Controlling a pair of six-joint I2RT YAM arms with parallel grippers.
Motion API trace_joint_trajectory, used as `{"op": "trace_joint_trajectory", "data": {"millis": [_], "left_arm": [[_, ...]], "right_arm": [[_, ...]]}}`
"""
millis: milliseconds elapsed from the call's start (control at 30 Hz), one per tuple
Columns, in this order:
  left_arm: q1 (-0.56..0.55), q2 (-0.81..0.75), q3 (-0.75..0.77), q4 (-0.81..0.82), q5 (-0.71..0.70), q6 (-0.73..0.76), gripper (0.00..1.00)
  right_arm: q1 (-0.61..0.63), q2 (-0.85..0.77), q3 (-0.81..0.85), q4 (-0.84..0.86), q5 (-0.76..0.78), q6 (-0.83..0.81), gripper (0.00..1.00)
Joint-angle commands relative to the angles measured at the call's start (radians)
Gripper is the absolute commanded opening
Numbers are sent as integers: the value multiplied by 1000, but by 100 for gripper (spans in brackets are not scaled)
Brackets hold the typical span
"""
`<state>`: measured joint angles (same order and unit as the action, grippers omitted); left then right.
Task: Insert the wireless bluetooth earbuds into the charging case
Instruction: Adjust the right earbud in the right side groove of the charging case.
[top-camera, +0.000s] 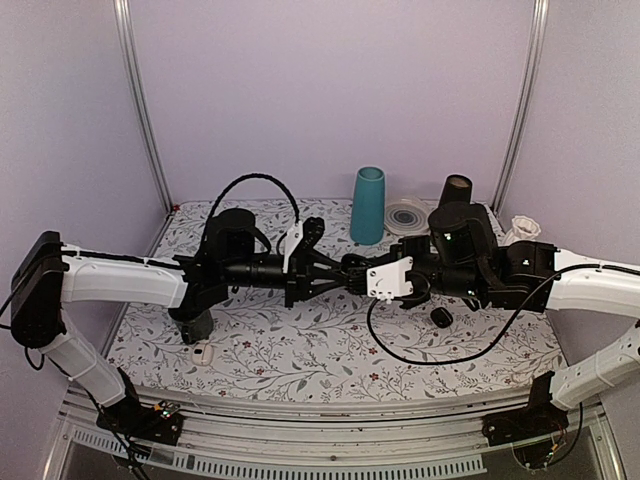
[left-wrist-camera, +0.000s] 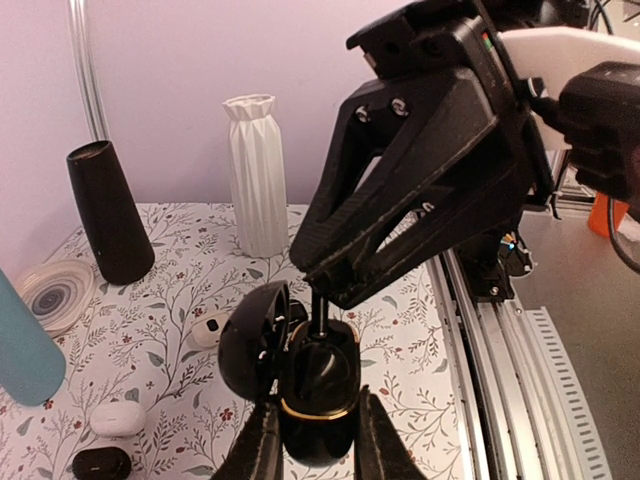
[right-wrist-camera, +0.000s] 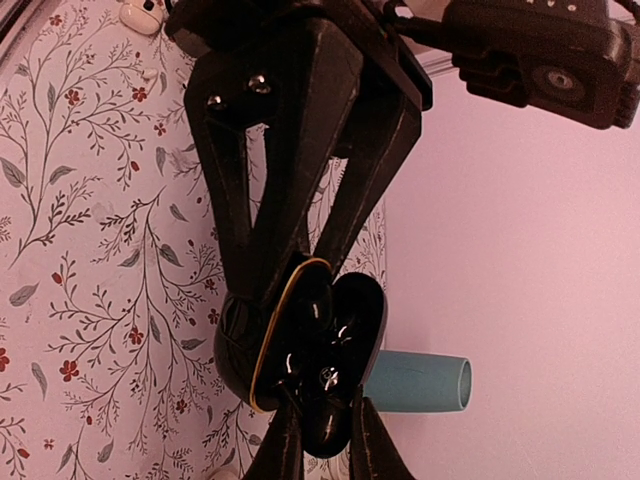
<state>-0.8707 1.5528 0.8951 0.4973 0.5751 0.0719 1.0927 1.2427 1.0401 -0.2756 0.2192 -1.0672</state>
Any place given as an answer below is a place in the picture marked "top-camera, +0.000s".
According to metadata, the small black round case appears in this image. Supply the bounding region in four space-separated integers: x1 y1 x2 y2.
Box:
430 307 453 329

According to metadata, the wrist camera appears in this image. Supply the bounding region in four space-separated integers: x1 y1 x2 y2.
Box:
345 256 414 303
283 217 325 273

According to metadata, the floral patterned table mat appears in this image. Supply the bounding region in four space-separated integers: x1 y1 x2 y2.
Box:
104 198 569 404

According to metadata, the teal cylindrical vase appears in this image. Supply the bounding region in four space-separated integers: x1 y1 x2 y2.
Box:
350 166 386 245

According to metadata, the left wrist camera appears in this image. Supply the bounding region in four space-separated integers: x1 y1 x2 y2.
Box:
283 217 325 273

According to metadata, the white square earbud case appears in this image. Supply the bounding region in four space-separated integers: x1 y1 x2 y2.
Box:
192 344 214 366

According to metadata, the right rear aluminium frame post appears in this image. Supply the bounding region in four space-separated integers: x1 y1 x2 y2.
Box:
490 0 550 216

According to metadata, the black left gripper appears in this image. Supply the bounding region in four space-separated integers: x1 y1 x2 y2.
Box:
223 249 348 307

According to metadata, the dark brown tall vase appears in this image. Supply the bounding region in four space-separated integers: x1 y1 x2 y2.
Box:
439 174 473 206

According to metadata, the left rear aluminium frame post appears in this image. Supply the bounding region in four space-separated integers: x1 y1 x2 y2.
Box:
112 0 175 211

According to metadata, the front aluminium rail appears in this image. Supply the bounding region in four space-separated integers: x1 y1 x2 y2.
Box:
47 384 626 480

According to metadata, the white swirl ceramic dish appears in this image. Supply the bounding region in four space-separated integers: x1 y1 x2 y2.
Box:
384 197 431 236

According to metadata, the dark grey mug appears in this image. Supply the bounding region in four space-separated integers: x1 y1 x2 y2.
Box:
168 309 213 345

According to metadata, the black gold-trimmed earbud charging case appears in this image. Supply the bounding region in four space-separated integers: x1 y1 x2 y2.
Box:
340 253 372 273

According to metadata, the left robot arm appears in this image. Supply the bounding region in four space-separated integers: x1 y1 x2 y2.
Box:
1 205 352 434

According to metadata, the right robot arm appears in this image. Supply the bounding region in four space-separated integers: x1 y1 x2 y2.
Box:
367 201 639 436

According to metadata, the white ribbed vase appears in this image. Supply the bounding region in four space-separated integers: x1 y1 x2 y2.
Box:
504 215 541 246

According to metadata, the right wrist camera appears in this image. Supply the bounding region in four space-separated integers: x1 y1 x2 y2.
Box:
345 256 414 303

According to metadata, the aluminium frame post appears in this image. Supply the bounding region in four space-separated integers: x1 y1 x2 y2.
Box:
112 0 175 211
490 0 550 216

